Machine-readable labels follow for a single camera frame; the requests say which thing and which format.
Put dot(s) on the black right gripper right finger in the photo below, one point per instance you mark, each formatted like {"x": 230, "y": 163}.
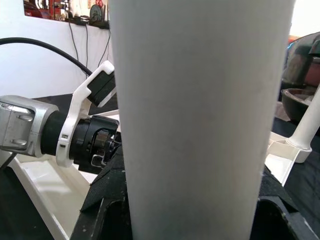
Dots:
{"x": 275, "y": 215}

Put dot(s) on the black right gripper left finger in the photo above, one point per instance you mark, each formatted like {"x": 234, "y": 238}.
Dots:
{"x": 105, "y": 212}

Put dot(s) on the white plastic table leg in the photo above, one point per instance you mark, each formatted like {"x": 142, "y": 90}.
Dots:
{"x": 200, "y": 112}
{"x": 306, "y": 125}

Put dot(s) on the white plastic children table top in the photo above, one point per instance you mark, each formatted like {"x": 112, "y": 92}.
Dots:
{"x": 55, "y": 185}

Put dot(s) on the black wok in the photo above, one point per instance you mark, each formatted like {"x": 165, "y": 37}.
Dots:
{"x": 295, "y": 105}

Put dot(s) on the black bag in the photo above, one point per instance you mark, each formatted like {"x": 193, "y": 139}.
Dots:
{"x": 300, "y": 57}

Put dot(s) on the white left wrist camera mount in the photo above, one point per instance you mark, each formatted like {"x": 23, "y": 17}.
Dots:
{"x": 71, "y": 120}

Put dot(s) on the wall window opening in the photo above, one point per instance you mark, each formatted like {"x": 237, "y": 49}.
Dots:
{"x": 62, "y": 8}

